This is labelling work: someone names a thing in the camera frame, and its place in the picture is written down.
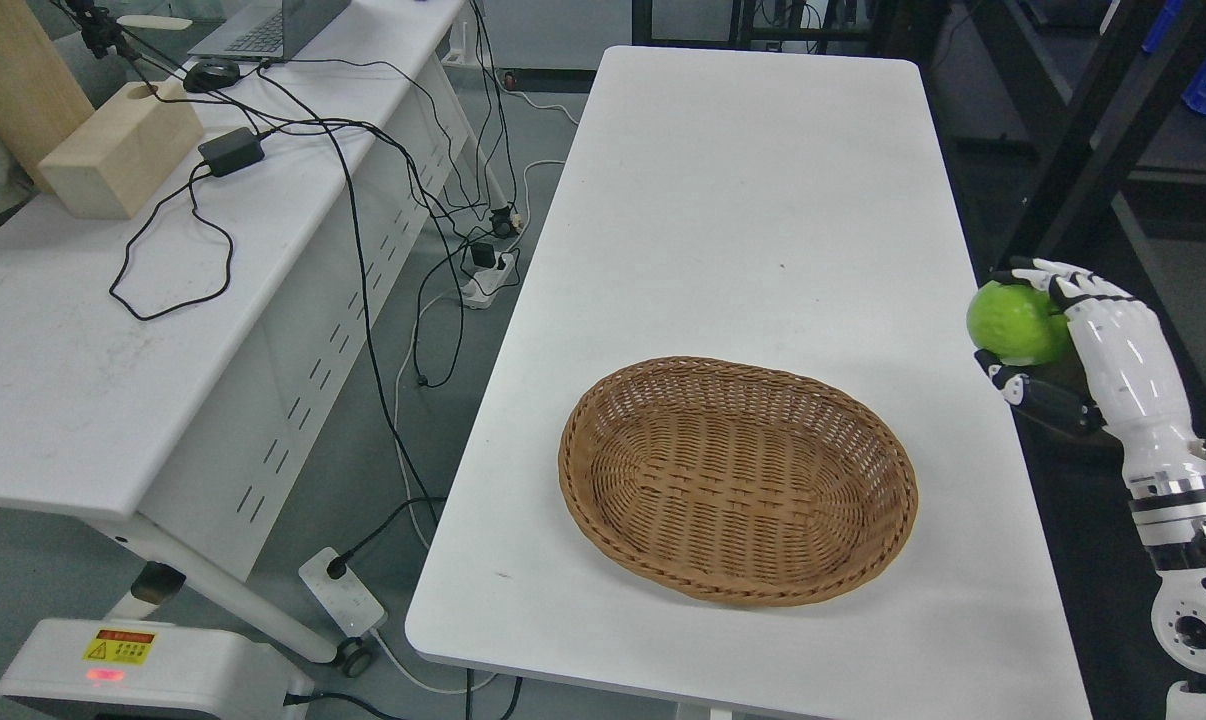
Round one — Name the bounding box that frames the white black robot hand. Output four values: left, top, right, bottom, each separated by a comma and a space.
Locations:
993, 258, 1206, 475

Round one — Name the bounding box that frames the white power strip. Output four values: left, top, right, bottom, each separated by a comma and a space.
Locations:
297, 548, 388, 638
459, 242, 520, 310

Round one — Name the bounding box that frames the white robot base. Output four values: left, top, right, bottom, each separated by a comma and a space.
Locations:
0, 617, 315, 719

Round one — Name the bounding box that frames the brown wicker basket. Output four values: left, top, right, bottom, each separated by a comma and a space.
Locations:
558, 356, 919, 607

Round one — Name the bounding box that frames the white side desk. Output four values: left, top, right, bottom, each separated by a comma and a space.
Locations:
0, 1, 478, 665

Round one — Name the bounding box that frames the black computer mouse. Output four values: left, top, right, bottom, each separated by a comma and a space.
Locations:
182, 58, 242, 94

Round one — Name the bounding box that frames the white robot forearm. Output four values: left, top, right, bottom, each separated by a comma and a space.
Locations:
1129, 473, 1206, 719

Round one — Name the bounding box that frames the green apple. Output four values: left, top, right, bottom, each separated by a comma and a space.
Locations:
967, 281, 1071, 365

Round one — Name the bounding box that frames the wooden board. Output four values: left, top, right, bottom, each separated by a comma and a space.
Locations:
0, 1, 94, 193

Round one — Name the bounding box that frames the laptop computer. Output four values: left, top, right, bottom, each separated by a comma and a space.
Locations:
188, 1, 351, 62

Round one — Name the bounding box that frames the wooden block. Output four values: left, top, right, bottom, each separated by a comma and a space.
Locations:
39, 81, 204, 219

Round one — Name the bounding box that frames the black power adapter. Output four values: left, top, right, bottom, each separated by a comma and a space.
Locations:
197, 127, 265, 177

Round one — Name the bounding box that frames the white long table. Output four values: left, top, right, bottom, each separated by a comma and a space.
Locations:
405, 46, 1091, 719

